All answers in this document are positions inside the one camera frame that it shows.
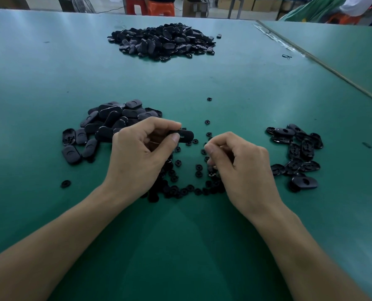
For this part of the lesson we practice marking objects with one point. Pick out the red plastic stool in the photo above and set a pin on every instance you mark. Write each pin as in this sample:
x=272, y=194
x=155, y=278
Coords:
x=134, y=5
x=343, y=19
x=160, y=7

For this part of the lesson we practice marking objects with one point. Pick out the grey floor fan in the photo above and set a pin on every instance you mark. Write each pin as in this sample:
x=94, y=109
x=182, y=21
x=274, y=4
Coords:
x=77, y=3

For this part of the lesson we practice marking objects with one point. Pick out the person's right forearm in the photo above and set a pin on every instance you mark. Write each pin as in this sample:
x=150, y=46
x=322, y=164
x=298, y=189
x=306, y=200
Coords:
x=308, y=263

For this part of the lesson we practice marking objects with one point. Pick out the pile of black oval shells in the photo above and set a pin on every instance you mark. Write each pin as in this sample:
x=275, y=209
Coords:
x=299, y=150

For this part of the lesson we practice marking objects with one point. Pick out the person's left hand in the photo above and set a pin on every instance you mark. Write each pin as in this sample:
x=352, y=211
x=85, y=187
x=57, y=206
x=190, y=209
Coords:
x=133, y=163

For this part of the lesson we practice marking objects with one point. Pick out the small open cardboard box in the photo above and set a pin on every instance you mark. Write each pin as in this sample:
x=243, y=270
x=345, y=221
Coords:
x=195, y=7

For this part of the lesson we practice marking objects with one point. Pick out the large brown cardboard box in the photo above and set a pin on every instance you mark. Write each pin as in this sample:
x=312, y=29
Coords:
x=7, y=2

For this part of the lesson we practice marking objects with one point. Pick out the person's left forearm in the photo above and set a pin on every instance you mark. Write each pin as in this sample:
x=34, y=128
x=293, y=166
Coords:
x=48, y=254

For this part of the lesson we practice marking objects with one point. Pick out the green striped bag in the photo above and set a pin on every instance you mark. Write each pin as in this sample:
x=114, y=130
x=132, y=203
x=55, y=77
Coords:
x=312, y=9

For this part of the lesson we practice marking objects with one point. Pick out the person's right hand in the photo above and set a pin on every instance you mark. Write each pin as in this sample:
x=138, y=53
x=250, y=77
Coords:
x=245, y=178

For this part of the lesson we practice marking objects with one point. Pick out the pile of small black buttons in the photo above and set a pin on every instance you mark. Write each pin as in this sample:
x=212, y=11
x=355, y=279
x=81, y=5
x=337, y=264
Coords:
x=173, y=185

